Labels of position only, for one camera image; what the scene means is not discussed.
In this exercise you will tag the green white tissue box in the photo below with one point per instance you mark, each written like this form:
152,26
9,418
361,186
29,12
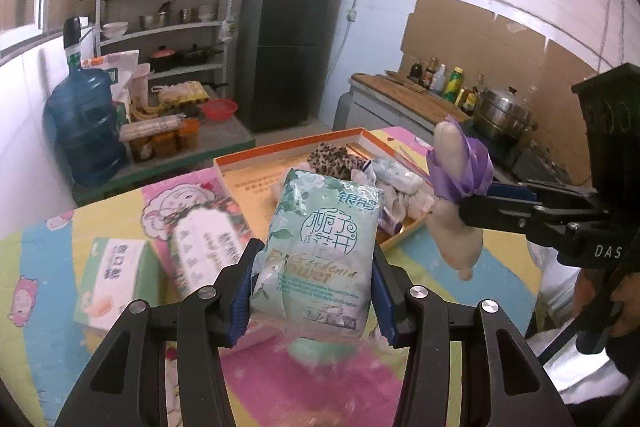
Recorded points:
115,282

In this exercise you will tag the dark refrigerator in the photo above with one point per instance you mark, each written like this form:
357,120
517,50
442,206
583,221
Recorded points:
285,57

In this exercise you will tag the mint green tissue packet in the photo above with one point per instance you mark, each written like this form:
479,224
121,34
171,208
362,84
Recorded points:
310,257

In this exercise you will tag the bananas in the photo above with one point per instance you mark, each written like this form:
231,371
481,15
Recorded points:
147,112

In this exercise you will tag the white bowl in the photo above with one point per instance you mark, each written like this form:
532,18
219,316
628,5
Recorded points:
115,29

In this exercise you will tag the egg tray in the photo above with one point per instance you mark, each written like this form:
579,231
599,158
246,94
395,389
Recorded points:
182,93

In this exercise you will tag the person's white garment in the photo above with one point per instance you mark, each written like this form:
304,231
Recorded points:
560,297

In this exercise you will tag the blue water jug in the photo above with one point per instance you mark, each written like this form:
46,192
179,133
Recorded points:
85,122

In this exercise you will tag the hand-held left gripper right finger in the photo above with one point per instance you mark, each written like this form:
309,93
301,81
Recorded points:
385,307

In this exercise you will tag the leopard print cloth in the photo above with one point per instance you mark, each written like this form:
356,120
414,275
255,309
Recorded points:
335,162

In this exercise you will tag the stacked steel bowls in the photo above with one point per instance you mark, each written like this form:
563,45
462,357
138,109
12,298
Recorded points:
197,14

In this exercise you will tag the red plastic bowl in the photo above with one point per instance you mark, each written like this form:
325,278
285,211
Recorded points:
219,109

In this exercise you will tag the white plastic bottle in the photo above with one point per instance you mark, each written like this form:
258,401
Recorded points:
438,81

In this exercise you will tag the wrapped noodle bundle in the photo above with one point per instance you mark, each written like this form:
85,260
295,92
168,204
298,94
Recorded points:
150,128

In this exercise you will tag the plain white sack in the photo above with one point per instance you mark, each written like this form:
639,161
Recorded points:
140,84

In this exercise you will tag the steel steamer pot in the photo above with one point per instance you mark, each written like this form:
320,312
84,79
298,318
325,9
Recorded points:
502,117

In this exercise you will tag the wooden cutting board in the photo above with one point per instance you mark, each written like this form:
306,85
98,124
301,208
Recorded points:
400,97

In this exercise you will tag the orange cardboard box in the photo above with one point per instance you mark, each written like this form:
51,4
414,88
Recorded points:
250,179

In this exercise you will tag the black white water pump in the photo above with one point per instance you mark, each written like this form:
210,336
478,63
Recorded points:
75,42

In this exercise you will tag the red lidded pot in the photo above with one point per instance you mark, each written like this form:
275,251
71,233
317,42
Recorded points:
162,59

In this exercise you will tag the person's right hand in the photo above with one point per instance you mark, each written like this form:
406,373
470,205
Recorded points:
629,307

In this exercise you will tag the white plush toy purple ribbon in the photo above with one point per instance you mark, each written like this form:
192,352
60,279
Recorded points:
452,237

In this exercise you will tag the dark sauce bottle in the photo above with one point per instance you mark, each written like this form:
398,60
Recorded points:
416,73

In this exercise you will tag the yellow green bottle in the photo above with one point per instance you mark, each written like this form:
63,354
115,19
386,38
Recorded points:
452,87

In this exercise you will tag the orange sauce jar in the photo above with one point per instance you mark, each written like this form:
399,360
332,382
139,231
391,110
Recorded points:
189,136
165,146
141,151

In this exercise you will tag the cardboard wall sheet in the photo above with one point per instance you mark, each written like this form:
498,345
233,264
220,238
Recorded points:
500,42

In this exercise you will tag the black stove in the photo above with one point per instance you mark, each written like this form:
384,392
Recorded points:
535,162

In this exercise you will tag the black frying pan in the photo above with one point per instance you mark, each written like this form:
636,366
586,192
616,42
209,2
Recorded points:
200,56

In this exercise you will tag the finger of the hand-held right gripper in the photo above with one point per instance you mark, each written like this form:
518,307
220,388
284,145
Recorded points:
500,214
520,192

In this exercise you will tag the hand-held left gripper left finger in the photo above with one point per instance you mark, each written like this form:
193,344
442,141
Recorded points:
239,307

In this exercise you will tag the white blue wrapped packet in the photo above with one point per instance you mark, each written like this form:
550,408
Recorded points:
395,174

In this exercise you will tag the brown sauce bottle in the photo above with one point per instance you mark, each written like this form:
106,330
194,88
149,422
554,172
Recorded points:
469,99

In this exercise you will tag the low concrete platform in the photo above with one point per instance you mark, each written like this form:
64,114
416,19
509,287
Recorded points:
225,137

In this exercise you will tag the floral tissue pack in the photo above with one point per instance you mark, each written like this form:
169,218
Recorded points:
200,247

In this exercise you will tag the purple white small packet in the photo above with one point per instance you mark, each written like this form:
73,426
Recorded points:
387,222

